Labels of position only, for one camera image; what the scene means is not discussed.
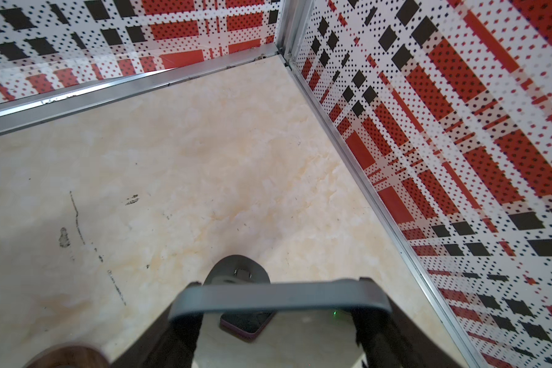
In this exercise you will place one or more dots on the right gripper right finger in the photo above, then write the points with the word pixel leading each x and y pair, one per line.
pixel 393 340

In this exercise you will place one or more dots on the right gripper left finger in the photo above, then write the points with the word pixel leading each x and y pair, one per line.
pixel 166 343

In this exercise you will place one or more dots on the black phone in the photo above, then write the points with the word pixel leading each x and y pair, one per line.
pixel 227 294

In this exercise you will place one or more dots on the brown base phone stand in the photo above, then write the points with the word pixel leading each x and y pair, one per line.
pixel 79 356

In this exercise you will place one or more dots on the far right phone stand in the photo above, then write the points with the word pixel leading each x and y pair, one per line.
pixel 237 269

